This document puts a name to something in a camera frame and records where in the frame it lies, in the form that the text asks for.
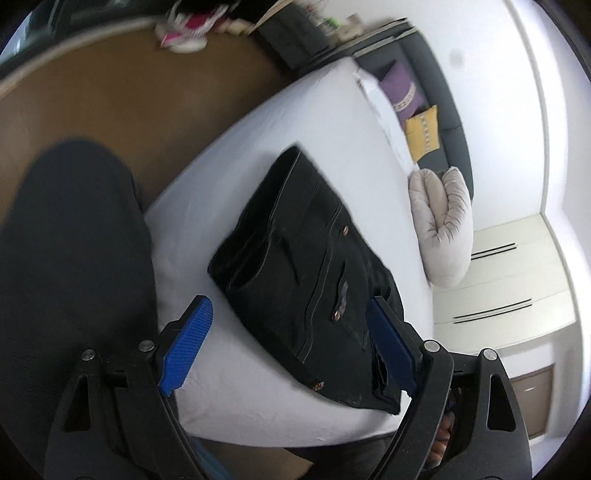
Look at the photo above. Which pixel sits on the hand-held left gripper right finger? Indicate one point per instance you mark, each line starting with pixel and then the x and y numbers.
pixel 392 346

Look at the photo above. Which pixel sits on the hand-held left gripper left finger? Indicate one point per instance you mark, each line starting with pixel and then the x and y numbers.
pixel 187 344

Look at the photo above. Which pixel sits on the black denim pants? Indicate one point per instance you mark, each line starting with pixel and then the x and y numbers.
pixel 300 277

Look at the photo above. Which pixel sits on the bed with white sheet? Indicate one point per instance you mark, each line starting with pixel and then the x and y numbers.
pixel 207 221

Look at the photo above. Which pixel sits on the rolled beige duvet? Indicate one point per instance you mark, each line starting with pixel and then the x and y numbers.
pixel 445 230

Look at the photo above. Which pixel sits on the white wardrobe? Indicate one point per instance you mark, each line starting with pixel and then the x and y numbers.
pixel 508 286

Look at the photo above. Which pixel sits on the person's dark trouser leg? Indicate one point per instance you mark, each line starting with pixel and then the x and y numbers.
pixel 69 277

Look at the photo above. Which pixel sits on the yellow patterned pillow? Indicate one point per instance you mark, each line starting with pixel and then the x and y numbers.
pixel 422 134

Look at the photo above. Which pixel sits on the white flat pillow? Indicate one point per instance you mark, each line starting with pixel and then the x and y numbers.
pixel 383 115

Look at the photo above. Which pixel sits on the purple patterned pillow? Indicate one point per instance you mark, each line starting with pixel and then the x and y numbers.
pixel 401 90

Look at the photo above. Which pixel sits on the dark grey padded headboard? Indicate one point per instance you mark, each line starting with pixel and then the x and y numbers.
pixel 438 92

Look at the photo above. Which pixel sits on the pink and white iron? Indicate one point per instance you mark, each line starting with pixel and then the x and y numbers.
pixel 182 34

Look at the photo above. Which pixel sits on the dark grey nightstand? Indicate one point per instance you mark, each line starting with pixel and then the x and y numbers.
pixel 295 37

